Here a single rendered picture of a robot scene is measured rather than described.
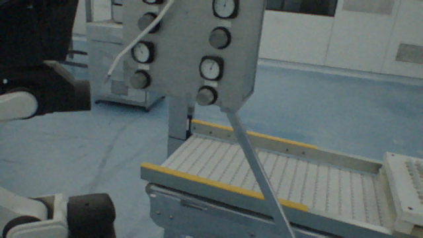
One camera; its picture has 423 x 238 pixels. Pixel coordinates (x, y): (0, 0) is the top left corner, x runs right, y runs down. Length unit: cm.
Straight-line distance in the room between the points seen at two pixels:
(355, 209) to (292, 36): 498
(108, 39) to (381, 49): 410
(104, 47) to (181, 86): 268
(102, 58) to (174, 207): 264
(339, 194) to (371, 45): 505
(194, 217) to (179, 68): 32
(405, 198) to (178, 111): 59
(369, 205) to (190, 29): 51
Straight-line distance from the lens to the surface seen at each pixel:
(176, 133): 99
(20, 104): 121
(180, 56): 56
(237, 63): 53
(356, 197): 80
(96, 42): 326
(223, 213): 69
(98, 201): 146
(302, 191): 77
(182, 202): 72
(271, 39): 564
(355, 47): 574
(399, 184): 75
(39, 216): 148
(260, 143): 90
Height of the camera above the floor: 121
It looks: 22 degrees down
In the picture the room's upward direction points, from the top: 5 degrees clockwise
